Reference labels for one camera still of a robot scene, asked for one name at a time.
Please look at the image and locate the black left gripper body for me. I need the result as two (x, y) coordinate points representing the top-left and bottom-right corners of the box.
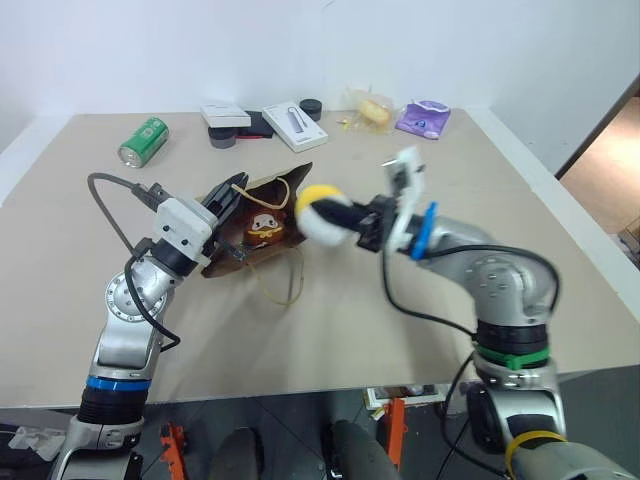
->
(200, 215), (230, 262)

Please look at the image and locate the blue clip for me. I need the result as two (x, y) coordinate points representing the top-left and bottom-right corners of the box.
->
(409, 200), (439, 261)

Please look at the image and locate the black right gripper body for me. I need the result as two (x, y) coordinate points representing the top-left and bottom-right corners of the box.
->
(355, 194), (402, 254)

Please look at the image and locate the purple pouch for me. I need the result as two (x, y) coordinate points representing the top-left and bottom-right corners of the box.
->
(394, 98), (453, 142)

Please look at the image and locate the white plastic packaging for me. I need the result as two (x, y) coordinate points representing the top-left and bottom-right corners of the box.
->
(6, 424), (67, 462)

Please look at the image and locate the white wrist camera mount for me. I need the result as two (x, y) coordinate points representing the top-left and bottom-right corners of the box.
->
(151, 197), (219, 265)
(381, 145), (428, 254)

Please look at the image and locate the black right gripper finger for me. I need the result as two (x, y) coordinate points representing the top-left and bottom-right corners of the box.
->
(321, 209), (367, 234)
(319, 196), (374, 217)

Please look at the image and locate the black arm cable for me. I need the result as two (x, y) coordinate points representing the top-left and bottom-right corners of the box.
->
(381, 242), (562, 480)
(86, 172), (182, 354)

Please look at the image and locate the black flat pouch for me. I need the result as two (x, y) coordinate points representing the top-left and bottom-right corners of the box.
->
(235, 110), (276, 140)

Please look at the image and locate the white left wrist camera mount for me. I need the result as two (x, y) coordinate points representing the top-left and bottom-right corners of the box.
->
(151, 197), (219, 265)

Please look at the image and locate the brown paper bag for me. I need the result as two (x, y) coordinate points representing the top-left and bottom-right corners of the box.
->
(199, 160), (316, 308)

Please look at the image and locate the clear bag with bread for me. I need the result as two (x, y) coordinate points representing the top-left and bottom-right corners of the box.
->
(337, 85), (397, 136)

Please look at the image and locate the green drink can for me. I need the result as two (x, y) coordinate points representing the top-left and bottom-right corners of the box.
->
(117, 116), (170, 171)

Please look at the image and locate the white box with grey device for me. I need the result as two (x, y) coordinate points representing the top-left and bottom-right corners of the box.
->
(261, 100), (330, 154)

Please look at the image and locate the yellow cable tie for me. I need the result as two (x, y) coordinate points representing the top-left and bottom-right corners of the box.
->
(504, 431), (569, 480)

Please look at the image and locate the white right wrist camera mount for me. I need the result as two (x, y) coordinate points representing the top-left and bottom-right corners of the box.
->
(381, 145), (428, 254)

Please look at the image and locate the white framed board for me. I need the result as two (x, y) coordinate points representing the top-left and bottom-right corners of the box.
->
(363, 383), (447, 410)

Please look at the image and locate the grey tape roll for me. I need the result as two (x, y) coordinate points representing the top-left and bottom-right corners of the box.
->
(207, 126), (241, 150)

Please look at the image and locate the orange clamp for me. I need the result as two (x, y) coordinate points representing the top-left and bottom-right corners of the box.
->
(385, 397), (408, 472)
(159, 421), (191, 480)

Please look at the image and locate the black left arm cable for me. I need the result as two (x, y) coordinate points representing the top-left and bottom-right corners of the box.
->
(86, 172), (182, 354)

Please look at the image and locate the black round cylinder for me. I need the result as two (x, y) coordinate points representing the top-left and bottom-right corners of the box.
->
(299, 97), (324, 122)

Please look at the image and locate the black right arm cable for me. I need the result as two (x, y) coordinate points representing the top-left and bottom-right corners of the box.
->
(381, 242), (562, 480)

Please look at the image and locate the yellow and white plush ball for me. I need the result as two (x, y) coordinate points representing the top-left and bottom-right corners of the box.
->
(294, 183), (354, 248)

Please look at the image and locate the white flat box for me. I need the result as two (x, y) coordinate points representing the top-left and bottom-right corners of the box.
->
(200, 102), (252, 130)

